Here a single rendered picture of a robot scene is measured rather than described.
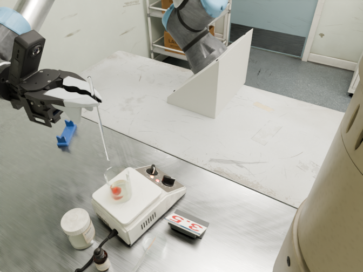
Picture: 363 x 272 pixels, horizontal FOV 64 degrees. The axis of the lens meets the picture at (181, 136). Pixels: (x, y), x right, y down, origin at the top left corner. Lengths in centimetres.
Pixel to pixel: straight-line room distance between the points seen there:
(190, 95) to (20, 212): 61
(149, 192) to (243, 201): 25
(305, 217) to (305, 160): 75
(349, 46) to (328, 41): 20
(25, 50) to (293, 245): 48
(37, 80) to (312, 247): 51
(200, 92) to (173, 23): 25
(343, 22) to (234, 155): 268
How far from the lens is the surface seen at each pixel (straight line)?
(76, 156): 94
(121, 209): 66
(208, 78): 94
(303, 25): 346
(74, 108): 53
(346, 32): 344
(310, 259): 18
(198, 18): 98
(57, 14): 229
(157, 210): 70
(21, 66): 57
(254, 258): 71
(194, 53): 105
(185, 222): 71
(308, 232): 18
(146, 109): 107
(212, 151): 89
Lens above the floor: 152
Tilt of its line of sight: 42 degrees down
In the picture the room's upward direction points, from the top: 1 degrees counter-clockwise
